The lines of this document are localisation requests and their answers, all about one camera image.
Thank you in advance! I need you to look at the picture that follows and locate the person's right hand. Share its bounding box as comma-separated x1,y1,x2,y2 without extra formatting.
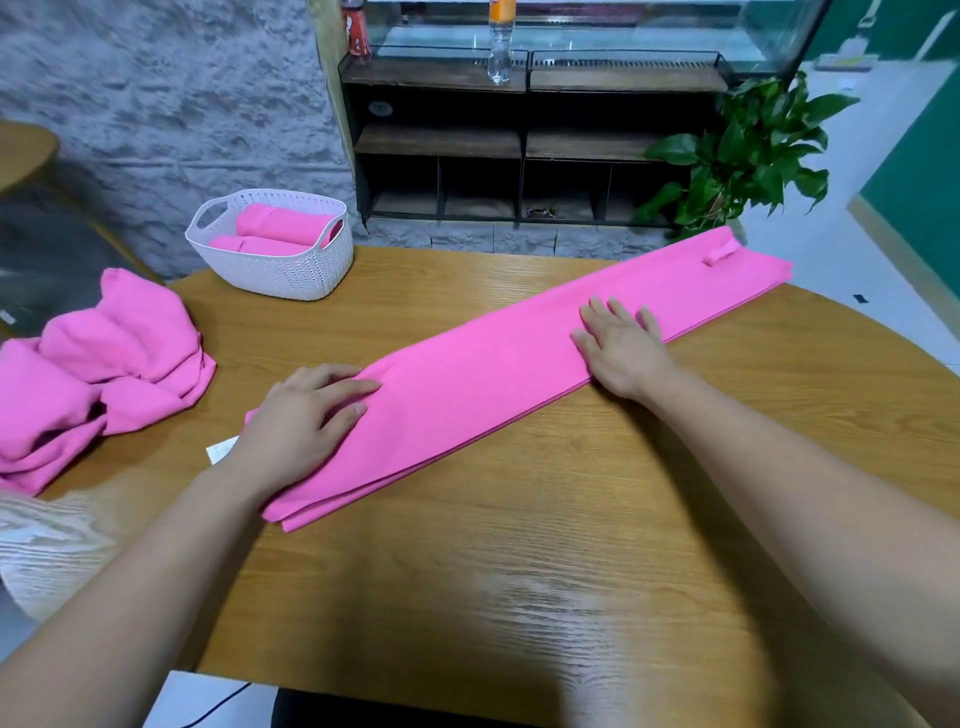
568,295,686,405

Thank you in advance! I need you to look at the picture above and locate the person's left hand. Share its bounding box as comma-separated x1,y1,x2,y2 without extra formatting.
228,361,386,498

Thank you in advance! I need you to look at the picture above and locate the pink towel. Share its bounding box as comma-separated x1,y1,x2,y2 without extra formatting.
205,225,795,536
208,234,311,258
234,204,345,251

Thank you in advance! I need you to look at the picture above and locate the white woven plastic basket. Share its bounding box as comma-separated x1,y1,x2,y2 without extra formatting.
183,187,359,303

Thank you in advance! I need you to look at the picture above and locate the pile of pink cloths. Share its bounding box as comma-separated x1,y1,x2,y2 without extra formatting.
0,267,219,498

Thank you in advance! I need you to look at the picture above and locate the person's left forearm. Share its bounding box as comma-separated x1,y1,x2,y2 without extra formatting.
0,465,272,728

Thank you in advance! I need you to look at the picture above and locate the person's right forearm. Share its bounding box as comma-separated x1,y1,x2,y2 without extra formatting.
652,372,960,728

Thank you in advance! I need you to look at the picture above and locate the green potted plant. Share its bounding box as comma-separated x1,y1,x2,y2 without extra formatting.
631,70,864,240

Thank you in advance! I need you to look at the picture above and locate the dark wooden shelf cabinet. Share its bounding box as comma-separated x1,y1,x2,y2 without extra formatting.
340,51,746,233

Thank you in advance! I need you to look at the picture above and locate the glass display case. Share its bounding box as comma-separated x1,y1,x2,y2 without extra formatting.
336,0,831,75

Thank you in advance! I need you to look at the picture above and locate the clear bottle with orange label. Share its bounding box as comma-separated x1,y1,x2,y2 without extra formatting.
484,0,519,87

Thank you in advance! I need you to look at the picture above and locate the white mop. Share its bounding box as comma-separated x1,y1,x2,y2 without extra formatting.
813,0,885,72

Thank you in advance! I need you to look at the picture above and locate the small round wooden side table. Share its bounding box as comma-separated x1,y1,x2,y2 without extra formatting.
0,118,63,198

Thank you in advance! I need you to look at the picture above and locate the red label cola bottle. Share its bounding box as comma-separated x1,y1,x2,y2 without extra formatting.
339,0,374,60

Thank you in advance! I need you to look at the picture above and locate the black floor cable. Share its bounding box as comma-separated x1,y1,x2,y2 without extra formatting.
180,682,254,728

